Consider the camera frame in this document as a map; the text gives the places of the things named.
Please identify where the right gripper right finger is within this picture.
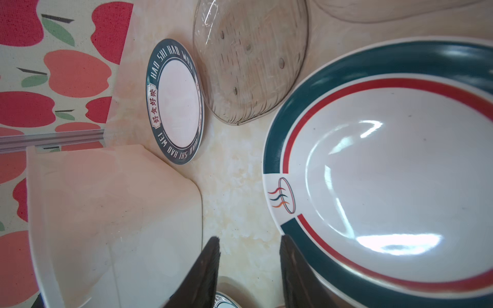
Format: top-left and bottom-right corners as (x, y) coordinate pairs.
(279, 235), (338, 308)

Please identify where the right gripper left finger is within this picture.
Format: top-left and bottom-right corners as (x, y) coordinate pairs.
(164, 236), (220, 308)

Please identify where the white plastic bin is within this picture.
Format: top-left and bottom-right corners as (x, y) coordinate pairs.
(26, 145), (202, 307)

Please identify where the large dark-rimmed lettered plate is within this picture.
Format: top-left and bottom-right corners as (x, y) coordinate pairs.
(213, 292), (241, 308)

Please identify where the white plate green red rim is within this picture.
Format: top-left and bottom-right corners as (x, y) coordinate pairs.
(262, 37), (492, 307)

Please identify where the small dark-rimmed lettered plate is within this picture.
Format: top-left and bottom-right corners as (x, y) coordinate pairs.
(146, 38), (204, 165)

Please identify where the smoky translucent glass plate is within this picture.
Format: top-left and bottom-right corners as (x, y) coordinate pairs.
(193, 1), (309, 125)

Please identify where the left aluminium frame post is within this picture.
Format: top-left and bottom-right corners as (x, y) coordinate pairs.
(1, 129), (104, 154)

